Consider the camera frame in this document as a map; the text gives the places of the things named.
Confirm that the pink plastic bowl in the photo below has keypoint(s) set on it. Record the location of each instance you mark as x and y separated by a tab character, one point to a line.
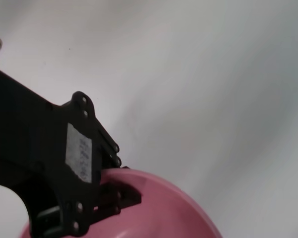
164	210

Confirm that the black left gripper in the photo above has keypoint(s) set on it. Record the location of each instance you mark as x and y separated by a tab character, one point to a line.
34	138

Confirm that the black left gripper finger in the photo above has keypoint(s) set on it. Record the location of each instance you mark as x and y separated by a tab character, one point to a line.
116	196

